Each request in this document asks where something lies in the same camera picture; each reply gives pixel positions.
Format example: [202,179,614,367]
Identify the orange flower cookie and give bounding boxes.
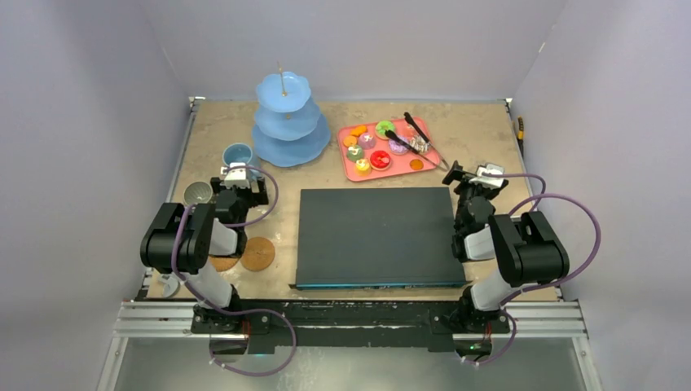
[350,125,368,138]

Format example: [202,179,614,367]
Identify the adjustable wrench red handle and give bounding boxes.
[157,274,179,298]

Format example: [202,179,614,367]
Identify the blue ceramic mug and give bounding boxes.
[222,143,261,168]

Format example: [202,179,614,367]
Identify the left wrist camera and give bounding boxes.
[220,162,253,189]

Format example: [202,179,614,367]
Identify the right round woven coaster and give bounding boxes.
[240,237,275,272]

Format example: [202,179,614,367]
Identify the yellow handled screwdriver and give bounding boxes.
[517,116,525,142]

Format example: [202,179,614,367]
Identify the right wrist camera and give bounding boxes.
[469,163,504,189]

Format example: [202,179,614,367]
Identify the red round cake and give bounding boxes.
[369,150,392,171]

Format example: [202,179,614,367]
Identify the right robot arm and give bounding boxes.
[442,162,570,333]

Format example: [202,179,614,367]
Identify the blue three-tier cake stand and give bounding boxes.
[252,68,331,168]

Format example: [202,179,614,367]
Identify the grey ribbed cup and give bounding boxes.
[183,182,214,206]

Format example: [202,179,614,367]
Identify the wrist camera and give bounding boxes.
[469,163,504,189]
[220,162,253,189]

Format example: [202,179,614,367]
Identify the orange disc sweet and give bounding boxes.
[409,159,425,171]

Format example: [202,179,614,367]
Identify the black serving tongs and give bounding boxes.
[385,112,450,169]

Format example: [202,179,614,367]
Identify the aluminium frame rail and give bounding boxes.
[98,301,602,390]

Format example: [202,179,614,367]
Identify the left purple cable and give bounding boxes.
[170,165,298,379]

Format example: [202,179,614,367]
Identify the orange round cookie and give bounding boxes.
[342,135,359,148]

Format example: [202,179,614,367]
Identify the round woven coaster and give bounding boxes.
[240,237,275,272]
[209,256,240,272]

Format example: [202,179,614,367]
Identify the yellow small cake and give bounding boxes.
[354,158,372,177]

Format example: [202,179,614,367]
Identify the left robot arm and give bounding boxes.
[140,177,269,333]

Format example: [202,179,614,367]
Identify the left round woven coaster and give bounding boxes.
[209,256,240,272]

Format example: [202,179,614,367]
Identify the pink serving tray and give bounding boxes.
[337,112,444,182]

